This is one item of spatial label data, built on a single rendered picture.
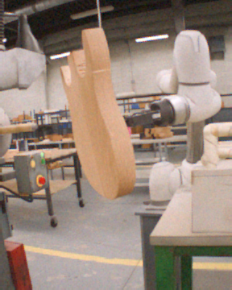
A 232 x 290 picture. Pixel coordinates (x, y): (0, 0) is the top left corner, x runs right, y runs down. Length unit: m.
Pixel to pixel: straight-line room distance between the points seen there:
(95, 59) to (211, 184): 0.41
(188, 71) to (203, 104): 0.11
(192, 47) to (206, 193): 0.42
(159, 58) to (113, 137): 11.79
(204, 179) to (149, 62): 11.78
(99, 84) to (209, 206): 0.40
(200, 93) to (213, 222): 0.38
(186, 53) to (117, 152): 0.39
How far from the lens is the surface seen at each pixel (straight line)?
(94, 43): 0.61
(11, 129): 1.16
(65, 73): 0.88
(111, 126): 0.59
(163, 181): 1.63
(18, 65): 0.97
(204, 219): 0.74
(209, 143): 0.70
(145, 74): 12.38
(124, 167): 0.60
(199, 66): 0.84
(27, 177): 1.41
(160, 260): 0.80
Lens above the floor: 1.24
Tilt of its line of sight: 3 degrees down
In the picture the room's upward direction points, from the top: 5 degrees counter-clockwise
